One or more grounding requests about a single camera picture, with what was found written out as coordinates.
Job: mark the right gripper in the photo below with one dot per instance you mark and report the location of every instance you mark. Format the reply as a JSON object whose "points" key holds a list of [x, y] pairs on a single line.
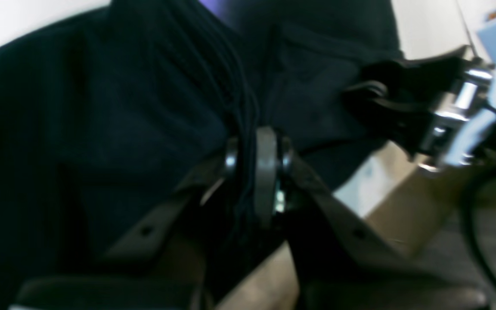
{"points": [[438, 107]]}

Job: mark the black T-shirt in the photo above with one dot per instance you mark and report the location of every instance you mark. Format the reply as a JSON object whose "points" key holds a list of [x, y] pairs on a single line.
{"points": [[104, 113]]}

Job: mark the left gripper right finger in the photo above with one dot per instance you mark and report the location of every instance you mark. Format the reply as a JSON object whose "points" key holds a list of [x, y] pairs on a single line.
{"points": [[340, 262]]}

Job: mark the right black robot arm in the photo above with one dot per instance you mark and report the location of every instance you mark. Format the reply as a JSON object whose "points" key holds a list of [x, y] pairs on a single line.
{"points": [[469, 194]]}

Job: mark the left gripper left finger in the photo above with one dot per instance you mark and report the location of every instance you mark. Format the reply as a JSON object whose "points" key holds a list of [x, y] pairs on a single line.
{"points": [[143, 270]]}

